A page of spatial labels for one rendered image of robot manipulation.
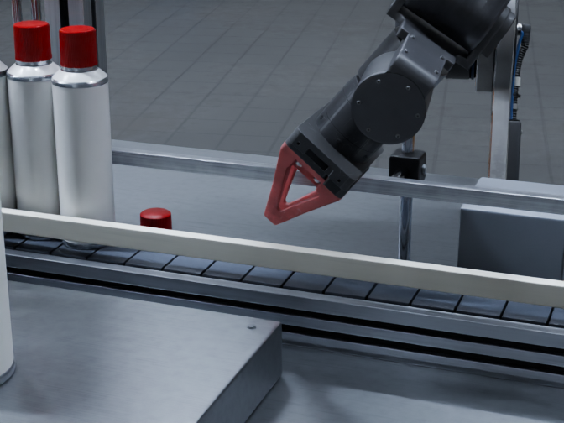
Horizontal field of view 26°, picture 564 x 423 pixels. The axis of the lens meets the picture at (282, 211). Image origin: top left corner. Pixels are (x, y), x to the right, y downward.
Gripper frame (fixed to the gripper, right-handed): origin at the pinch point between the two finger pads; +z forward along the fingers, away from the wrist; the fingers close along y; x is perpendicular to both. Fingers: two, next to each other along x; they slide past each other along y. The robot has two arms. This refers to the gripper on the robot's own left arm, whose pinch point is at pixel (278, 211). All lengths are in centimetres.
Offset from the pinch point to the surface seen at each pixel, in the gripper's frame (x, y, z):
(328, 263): 6.3, 3.2, -1.1
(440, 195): 9.6, -4.1, -9.8
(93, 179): -14.6, 0.2, 10.4
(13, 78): -26.2, 0.2, 8.3
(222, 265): -0.4, 0.2, 7.8
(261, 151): -30, -307, 137
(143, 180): -16.0, -33.7, 25.9
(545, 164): 48, -325, 74
